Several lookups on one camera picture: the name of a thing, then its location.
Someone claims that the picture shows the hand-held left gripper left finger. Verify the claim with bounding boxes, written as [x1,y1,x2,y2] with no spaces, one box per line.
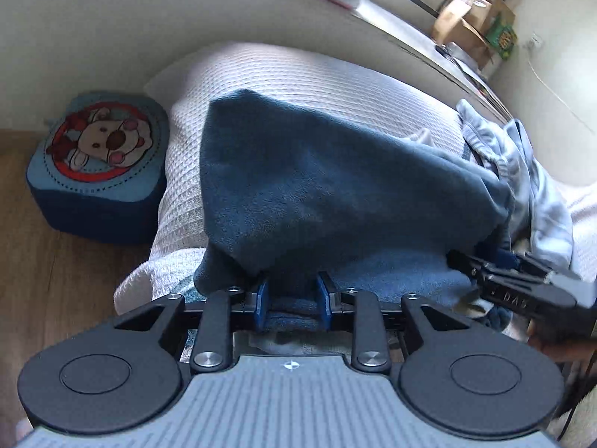
[112,279,272,375]

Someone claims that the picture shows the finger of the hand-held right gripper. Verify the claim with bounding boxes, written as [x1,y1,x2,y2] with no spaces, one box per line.
[513,251,585,284]
[445,249,496,284]

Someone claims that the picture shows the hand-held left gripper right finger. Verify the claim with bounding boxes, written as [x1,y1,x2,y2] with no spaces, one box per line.
[316,273,475,375]

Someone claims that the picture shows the dark blue fleece pants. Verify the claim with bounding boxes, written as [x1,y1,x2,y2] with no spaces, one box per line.
[193,88,518,337]

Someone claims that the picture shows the person's right hand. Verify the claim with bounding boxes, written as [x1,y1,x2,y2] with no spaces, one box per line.
[528,333,597,365]

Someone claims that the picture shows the light blue fleece garment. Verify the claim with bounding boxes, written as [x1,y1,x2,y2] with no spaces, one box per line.
[457,98,576,286]

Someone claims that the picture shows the blue cartoon dog stool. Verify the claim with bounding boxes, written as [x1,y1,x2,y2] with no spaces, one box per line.
[25,91,171,246]

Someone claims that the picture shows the green printed carton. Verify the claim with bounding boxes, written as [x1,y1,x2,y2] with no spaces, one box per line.
[485,12,520,61]

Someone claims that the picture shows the striped waffle blanket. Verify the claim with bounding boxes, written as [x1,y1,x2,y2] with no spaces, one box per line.
[114,41,597,365]

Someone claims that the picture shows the brown cardboard box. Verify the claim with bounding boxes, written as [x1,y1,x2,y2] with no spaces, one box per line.
[430,0,503,69]

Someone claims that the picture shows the curved window sill ledge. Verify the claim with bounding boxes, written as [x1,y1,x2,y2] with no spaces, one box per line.
[0,0,514,122]

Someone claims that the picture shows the thin white cable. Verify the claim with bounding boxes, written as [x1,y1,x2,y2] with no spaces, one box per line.
[531,50,597,137]

